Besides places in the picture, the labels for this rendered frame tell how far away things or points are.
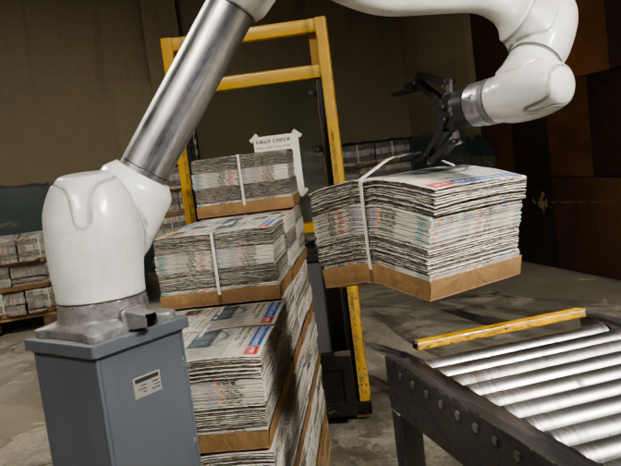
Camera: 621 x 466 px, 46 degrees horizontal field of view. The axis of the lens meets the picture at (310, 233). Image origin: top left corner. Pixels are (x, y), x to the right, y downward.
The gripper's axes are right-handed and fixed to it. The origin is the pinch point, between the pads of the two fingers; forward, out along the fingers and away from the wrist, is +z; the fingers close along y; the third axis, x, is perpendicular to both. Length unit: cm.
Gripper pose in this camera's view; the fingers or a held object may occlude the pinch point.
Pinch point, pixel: (403, 124)
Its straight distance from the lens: 165.9
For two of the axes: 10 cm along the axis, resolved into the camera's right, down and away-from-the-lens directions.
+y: 1.5, 9.9, 0.3
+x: 7.9, -1.4, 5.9
